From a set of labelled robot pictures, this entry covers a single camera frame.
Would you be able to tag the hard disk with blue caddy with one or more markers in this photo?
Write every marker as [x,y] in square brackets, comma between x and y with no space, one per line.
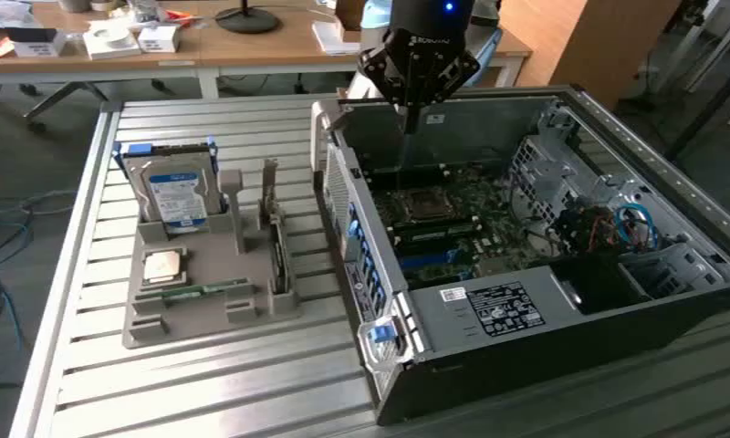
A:
[174,196]

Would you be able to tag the white booklet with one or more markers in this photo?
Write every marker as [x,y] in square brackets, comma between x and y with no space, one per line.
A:
[328,41]

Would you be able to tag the grey power supply unit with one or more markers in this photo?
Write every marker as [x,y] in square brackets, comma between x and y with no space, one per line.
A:
[499,305]

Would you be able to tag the wooden cabinet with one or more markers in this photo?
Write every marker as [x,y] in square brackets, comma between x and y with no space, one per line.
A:
[615,45]

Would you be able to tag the green motherboard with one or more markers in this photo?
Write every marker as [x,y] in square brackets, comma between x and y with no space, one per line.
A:
[511,237]

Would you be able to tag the silver chipset heatsink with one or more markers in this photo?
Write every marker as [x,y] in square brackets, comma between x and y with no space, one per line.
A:
[495,266]

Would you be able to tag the wooden desk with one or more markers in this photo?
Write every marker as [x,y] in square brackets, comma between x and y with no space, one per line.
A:
[250,50]

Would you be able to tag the grey cup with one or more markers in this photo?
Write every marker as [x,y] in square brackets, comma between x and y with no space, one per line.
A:
[74,4]

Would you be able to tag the white box with tape roll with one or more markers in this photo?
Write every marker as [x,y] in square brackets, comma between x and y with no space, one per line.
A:
[112,43]

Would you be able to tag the blue expansion slot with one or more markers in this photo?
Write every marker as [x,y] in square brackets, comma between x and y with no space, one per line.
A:
[430,261]

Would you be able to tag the silver disk bay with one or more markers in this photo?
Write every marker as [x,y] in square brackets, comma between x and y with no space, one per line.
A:
[676,274]

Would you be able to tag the black round lamp base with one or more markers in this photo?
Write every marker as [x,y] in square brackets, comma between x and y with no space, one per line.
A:
[247,23]

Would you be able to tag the CPU socket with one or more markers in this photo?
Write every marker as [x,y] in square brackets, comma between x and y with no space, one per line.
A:
[430,205]

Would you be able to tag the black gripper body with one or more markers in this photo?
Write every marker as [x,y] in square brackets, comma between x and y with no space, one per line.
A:
[423,50]

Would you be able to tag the silver CPU chip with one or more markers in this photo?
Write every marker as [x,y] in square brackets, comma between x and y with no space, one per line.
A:
[163,266]

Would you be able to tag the open cardboard box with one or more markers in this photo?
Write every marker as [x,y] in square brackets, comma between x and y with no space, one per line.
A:
[347,18]

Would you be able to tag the silver perforated drive cage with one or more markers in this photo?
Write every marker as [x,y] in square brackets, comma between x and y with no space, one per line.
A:
[548,173]

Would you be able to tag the black RAM slot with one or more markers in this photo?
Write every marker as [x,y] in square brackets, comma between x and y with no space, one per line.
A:
[390,169]
[396,177]
[432,226]
[439,239]

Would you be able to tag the white labelled box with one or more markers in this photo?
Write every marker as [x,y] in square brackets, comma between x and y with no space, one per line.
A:
[159,41]

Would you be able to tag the black open PC case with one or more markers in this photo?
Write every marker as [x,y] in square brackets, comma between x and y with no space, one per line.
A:
[524,365]

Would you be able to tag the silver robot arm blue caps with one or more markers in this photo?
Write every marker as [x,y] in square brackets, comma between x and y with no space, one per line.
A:
[375,11]

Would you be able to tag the grey printed parts rack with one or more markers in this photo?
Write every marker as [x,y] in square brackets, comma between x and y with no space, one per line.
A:
[219,274]

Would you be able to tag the green RAM stick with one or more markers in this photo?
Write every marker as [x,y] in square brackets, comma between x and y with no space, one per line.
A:
[207,288]

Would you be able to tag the white box black lid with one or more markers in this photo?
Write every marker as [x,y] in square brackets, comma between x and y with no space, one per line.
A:
[36,48]

